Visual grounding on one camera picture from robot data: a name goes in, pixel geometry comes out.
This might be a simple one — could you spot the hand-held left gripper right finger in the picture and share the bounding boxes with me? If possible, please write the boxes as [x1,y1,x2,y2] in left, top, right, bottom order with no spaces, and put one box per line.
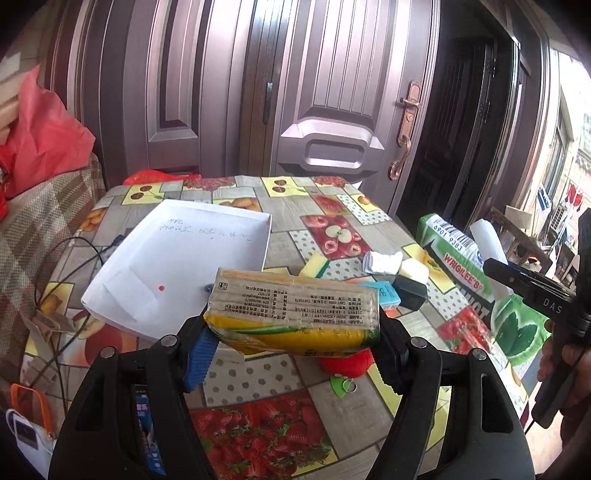
[369,314,539,480]

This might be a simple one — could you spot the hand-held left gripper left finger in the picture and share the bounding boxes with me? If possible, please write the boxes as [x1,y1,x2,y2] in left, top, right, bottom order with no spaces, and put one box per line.
[48,316,218,480]

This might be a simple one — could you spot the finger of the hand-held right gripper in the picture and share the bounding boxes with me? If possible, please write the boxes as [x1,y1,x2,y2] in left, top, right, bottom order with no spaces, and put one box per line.
[482,257,536,298]

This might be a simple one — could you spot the red plush apple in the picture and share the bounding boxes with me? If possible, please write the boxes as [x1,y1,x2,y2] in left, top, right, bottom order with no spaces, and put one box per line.
[318,347,376,398]

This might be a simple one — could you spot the teal tissue pack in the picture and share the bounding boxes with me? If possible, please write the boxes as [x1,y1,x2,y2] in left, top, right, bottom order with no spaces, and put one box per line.
[369,276,402,308]

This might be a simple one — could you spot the pale yellow round sponge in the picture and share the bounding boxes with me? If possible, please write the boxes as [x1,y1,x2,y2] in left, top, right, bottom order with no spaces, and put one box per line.
[398,259,430,284]

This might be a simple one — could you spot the white sock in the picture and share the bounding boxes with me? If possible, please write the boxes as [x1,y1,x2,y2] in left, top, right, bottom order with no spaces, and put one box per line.
[361,250,404,277]

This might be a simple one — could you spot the yellow tissue pack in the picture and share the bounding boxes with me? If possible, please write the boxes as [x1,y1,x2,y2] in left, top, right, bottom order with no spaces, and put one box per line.
[203,268,382,358]

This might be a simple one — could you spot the white cardboard box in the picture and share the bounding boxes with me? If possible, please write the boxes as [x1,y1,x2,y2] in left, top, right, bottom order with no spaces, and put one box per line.
[81,199,272,340]

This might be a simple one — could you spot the yellow rectangular sponge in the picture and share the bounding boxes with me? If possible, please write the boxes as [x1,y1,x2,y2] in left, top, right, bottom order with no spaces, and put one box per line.
[299,254,331,280]

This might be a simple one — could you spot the person's right hand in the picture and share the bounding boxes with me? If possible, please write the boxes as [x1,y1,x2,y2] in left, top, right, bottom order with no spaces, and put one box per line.
[537,320,591,418]

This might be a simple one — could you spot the white paper roll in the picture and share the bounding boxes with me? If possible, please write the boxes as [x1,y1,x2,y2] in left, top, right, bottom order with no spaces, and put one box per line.
[468,219,513,301]

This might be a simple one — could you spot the green printed plastic bag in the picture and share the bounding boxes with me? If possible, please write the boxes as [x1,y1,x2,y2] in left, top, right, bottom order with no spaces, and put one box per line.
[416,213,552,370]

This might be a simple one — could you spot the black sponge block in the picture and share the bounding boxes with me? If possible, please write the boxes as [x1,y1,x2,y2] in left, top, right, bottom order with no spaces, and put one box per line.
[392,274,428,312]

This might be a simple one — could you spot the fruit printed tablecloth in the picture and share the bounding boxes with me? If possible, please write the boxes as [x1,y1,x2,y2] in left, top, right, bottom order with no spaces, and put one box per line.
[23,174,532,480]

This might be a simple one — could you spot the dark metal door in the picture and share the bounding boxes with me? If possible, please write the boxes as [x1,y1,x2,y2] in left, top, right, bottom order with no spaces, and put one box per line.
[394,34,532,232]

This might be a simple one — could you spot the brown cardboard piece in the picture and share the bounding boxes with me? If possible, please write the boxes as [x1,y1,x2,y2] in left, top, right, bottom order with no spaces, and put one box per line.
[21,308,75,352]

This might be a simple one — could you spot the red bag with gold print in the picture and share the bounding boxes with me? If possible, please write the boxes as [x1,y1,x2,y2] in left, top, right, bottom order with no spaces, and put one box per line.
[122,170,202,186]

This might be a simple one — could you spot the plaid sofa cover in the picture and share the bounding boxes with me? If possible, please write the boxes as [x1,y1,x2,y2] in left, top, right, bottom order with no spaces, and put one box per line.
[0,154,107,384]

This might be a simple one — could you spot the brown metal double door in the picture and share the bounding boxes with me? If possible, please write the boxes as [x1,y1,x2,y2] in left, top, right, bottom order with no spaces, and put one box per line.
[46,0,439,217]

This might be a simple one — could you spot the pink-red nonwoven bag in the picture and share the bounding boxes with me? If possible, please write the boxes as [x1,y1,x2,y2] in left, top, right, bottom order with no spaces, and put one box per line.
[0,65,97,199]

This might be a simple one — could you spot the folded white foam sheets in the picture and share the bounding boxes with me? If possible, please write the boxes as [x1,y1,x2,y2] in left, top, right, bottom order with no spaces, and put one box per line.
[0,53,24,144]

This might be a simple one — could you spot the black cable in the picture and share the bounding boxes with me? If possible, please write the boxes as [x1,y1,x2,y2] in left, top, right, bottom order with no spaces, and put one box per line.
[28,234,126,388]

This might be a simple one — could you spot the white bag orange handles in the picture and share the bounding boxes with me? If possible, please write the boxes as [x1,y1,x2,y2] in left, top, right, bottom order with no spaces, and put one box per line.
[7,383,58,480]

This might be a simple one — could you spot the copper door handle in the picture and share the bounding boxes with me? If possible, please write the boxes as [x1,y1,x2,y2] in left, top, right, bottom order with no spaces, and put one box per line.
[388,80,423,181]

